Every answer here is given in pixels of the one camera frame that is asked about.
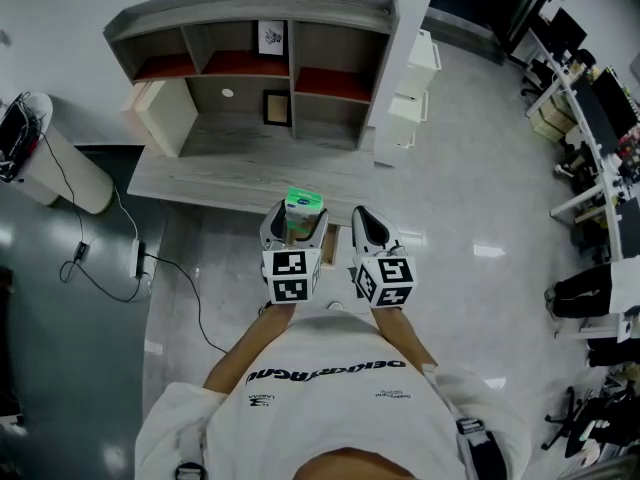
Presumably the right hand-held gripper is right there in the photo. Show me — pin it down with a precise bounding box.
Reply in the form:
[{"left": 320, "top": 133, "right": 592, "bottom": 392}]
[{"left": 349, "top": 206, "right": 419, "bottom": 310}]

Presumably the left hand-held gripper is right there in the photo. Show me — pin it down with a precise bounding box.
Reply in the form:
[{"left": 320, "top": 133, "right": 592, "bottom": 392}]
[{"left": 259, "top": 200, "right": 330, "bottom": 306}]

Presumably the green and tan carton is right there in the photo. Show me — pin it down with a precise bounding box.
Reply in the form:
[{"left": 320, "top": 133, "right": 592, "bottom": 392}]
[{"left": 283, "top": 186, "right": 326, "bottom": 244}]

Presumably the cardboard box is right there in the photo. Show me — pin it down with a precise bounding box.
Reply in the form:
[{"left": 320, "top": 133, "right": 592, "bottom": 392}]
[{"left": 287, "top": 223, "right": 342, "bottom": 273}]

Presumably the person's left forearm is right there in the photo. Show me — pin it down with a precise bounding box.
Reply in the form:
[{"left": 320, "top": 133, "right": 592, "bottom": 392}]
[{"left": 202, "top": 301, "right": 297, "bottom": 395}]

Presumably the person's right forearm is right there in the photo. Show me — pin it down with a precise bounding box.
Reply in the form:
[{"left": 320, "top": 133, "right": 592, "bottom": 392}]
[{"left": 370, "top": 305, "right": 441, "bottom": 369}]

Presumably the white drawer cabinet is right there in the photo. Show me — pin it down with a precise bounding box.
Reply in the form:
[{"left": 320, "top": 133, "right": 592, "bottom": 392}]
[{"left": 373, "top": 27, "right": 445, "bottom": 170}]

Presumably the white power strip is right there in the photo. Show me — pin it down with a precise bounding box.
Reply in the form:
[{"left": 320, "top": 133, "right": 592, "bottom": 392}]
[{"left": 129, "top": 238, "right": 148, "bottom": 281}]

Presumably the cream storage box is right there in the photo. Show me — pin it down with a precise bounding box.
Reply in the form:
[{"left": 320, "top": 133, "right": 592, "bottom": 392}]
[{"left": 119, "top": 78, "right": 199, "bottom": 159}]

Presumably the person's white shirt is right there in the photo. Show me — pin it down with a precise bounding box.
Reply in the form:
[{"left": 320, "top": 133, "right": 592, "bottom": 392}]
[{"left": 133, "top": 310, "right": 532, "bottom": 480}]

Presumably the grey shelf unit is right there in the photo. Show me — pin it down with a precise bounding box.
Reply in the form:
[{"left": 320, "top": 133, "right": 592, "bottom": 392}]
[{"left": 102, "top": 0, "right": 402, "bottom": 159}]

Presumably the white framed drawing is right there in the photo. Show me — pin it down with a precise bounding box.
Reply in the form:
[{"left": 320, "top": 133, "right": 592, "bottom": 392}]
[{"left": 256, "top": 18, "right": 288, "bottom": 59}]

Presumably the pale yellow storage crate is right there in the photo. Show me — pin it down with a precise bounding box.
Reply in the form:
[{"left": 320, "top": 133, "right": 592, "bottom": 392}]
[
  {"left": 541, "top": 92, "right": 577, "bottom": 125},
  {"left": 529, "top": 109, "right": 564, "bottom": 145}
]

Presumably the black office chair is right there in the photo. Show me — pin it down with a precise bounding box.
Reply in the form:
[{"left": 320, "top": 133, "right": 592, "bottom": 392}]
[
  {"left": 544, "top": 386, "right": 640, "bottom": 462},
  {"left": 520, "top": 56, "right": 554, "bottom": 101}
]

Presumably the person's head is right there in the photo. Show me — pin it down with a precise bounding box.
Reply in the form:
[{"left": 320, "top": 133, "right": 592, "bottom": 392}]
[{"left": 294, "top": 446, "right": 421, "bottom": 480}]

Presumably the long white office desk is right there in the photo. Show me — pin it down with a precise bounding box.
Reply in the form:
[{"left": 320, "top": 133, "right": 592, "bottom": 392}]
[{"left": 522, "top": 17, "right": 640, "bottom": 340}]

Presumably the black computer monitor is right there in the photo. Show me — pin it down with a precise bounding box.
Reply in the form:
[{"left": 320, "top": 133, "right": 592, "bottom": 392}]
[
  {"left": 569, "top": 73, "right": 620, "bottom": 159},
  {"left": 549, "top": 6, "right": 590, "bottom": 59},
  {"left": 613, "top": 196, "right": 640, "bottom": 261},
  {"left": 590, "top": 66, "right": 640, "bottom": 137}
]

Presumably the black picture frame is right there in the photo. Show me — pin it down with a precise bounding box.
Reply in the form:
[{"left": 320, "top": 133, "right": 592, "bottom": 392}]
[{"left": 262, "top": 88, "right": 294, "bottom": 129}]

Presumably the thick black power cable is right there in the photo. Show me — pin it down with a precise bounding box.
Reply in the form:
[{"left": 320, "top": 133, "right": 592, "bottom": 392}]
[{"left": 142, "top": 252, "right": 232, "bottom": 356}]

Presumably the white power cable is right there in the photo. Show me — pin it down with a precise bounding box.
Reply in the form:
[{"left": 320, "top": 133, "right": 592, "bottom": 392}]
[{"left": 111, "top": 184, "right": 141, "bottom": 244}]

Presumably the thin black cable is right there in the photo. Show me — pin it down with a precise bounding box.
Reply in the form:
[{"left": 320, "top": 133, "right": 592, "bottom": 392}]
[{"left": 37, "top": 127, "right": 147, "bottom": 304}]

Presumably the white cylindrical pedestal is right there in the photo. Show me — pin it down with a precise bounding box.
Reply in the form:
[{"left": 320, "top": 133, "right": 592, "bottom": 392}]
[{"left": 0, "top": 91, "right": 116, "bottom": 216}]

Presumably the grey shoulder strap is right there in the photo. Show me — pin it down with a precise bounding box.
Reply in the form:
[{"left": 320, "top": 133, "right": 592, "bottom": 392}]
[
  {"left": 169, "top": 417, "right": 207, "bottom": 480},
  {"left": 455, "top": 416, "right": 512, "bottom": 480}
]

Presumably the black device with cables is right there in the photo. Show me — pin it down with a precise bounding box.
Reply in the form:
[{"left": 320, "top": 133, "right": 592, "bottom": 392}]
[{"left": 0, "top": 93, "right": 47, "bottom": 184}]

